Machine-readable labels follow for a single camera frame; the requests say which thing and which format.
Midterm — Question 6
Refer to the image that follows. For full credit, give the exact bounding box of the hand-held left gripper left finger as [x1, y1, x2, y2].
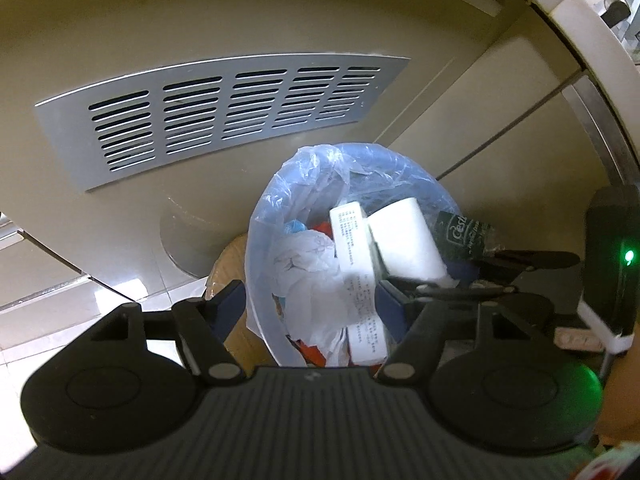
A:
[90, 280, 246, 386]

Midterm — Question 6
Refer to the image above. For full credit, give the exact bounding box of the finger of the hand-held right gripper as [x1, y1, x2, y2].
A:
[477, 250, 581, 272]
[415, 282, 517, 303]

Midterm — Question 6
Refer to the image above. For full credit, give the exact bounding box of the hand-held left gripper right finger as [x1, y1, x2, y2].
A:
[375, 280, 553, 386]

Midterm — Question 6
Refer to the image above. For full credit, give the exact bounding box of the dark green packet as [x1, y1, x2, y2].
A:
[432, 209, 496, 264]

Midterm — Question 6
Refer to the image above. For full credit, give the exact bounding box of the white plastic bag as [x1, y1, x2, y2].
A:
[270, 230, 351, 364]

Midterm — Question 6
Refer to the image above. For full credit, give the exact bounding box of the orange plastic bag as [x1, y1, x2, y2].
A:
[292, 335, 334, 367]

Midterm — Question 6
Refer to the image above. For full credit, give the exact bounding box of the blue mesh trash bin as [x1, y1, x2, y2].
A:
[245, 142, 494, 368]

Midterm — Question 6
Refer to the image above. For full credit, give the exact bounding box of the person's right hand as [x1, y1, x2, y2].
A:
[598, 332, 640, 442]

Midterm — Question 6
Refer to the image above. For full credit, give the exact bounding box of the grey cabinet vent grille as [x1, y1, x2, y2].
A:
[33, 52, 412, 192]

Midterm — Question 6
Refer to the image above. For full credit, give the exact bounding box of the red white printed clothing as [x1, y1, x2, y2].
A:
[575, 440, 640, 480]

